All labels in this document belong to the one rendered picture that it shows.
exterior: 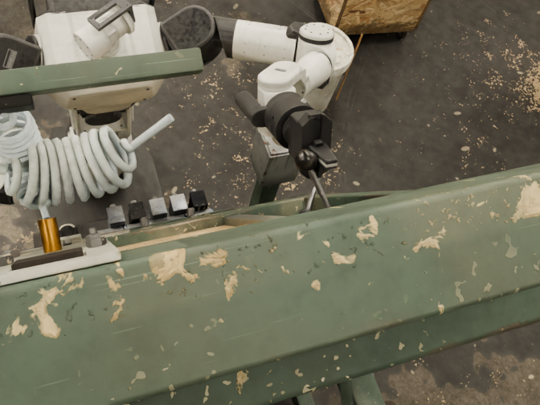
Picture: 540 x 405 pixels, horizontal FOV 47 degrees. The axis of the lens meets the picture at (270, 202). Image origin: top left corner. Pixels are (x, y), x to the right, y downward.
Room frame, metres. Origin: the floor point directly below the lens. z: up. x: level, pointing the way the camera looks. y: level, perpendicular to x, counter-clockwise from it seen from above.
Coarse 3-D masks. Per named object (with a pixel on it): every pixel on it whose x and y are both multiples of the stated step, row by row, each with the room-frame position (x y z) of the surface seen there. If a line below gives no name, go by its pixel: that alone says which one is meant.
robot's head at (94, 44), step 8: (112, 8) 0.89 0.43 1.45; (104, 16) 0.87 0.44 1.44; (88, 24) 0.83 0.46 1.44; (112, 24) 0.85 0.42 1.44; (120, 24) 0.86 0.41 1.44; (128, 24) 0.87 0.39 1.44; (80, 32) 0.81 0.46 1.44; (88, 32) 0.81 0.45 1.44; (96, 32) 0.82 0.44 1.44; (104, 32) 0.83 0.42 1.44; (112, 32) 0.84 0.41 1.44; (120, 32) 0.86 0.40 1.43; (128, 32) 0.88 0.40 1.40; (80, 40) 0.80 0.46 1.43; (88, 40) 0.80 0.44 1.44; (96, 40) 0.81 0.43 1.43; (104, 40) 0.82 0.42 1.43; (112, 40) 0.84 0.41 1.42; (80, 48) 0.81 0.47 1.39; (88, 48) 0.79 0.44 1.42; (96, 48) 0.80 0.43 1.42; (104, 48) 0.81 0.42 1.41; (112, 48) 0.85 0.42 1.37; (88, 56) 0.80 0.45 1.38; (96, 56) 0.79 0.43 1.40
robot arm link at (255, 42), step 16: (240, 32) 1.03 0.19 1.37; (256, 32) 1.04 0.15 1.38; (272, 32) 1.05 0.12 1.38; (288, 32) 1.05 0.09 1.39; (304, 32) 1.03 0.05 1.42; (320, 32) 1.05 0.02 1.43; (240, 48) 1.00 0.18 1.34; (256, 48) 1.01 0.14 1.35; (272, 48) 1.02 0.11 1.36; (288, 48) 1.02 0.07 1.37
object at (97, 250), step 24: (0, 96) 0.26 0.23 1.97; (24, 96) 0.27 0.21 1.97; (0, 120) 0.28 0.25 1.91; (24, 120) 0.28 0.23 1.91; (0, 144) 0.25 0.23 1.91; (24, 144) 0.26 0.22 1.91; (24, 168) 0.25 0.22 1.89; (24, 192) 0.24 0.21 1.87; (48, 216) 0.23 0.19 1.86; (48, 240) 0.21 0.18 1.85; (72, 240) 0.51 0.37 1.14; (96, 240) 0.20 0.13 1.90; (0, 264) 0.16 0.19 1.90; (48, 264) 0.15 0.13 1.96; (72, 264) 0.15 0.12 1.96; (96, 264) 0.16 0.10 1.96
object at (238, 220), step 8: (232, 216) 0.81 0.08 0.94; (240, 216) 0.79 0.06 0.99; (248, 216) 0.77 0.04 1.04; (256, 216) 0.75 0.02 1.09; (264, 216) 0.73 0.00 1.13; (272, 216) 0.71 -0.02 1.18; (280, 216) 0.69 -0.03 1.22; (224, 224) 0.80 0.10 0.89; (232, 224) 0.77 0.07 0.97; (240, 224) 0.74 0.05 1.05
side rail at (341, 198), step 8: (360, 192) 0.88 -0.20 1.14; (368, 192) 0.86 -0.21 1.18; (376, 192) 0.83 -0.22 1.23; (384, 192) 0.81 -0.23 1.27; (392, 192) 0.79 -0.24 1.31; (400, 192) 0.77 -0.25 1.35; (304, 200) 0.96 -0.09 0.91; (320, 200) 0.91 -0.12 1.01; (328, 200) 0.88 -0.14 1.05; (336, 200) 0.86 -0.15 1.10; (344, 200) 0.84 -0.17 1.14; (352, 200) 0.82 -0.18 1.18; (360, 200) 0.81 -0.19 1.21; (312, 208) 0.92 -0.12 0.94; (320, 208) 0.89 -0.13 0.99
